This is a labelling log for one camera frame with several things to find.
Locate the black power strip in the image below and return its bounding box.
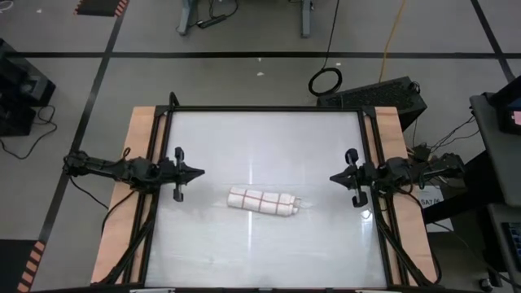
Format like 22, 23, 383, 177
197, 14, 228, 30

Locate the black table frame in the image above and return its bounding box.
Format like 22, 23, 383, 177
121, 104, 443, 293

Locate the black desk monitor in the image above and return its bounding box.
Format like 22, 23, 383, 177
488, 75, 521, 136

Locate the black computer tower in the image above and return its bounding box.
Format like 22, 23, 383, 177
316, 76, 428, 132

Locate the black equipment stack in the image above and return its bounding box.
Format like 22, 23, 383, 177
0, 38, 57, 138

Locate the wooden table side board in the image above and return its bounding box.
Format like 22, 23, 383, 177
374, 106, 439, 286
90, 106, 158, 285

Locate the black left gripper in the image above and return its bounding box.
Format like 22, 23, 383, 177
156, 146, 206, 203

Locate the white paper label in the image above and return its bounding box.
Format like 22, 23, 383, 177
414, 185, 445, 233

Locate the gray laptop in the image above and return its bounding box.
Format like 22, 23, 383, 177
502, 221, 521, 268

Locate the gray desk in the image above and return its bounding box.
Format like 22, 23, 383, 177
470, 92, 521, 208
486, 202, 521, 286

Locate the yellow hanging cable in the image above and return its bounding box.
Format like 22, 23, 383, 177
378, 0, 408, 84

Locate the gray desk leg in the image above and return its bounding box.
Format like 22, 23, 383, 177
176, 0, 196, 36
300, 0, 313, 38

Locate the white red-checked towel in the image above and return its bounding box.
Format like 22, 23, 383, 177
226, 186, 303, 218

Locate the black hazard-striped floor mat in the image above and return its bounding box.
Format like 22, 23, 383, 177
74, 0, 129, 18
0, 238, 47, 293

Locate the black floor cable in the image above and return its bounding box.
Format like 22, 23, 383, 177
0, 104, 59, 160

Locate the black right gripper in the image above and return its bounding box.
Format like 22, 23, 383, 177
329, 147, 382, 208

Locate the black hanging cable with coil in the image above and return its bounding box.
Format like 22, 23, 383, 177
308, 0, 344, 98

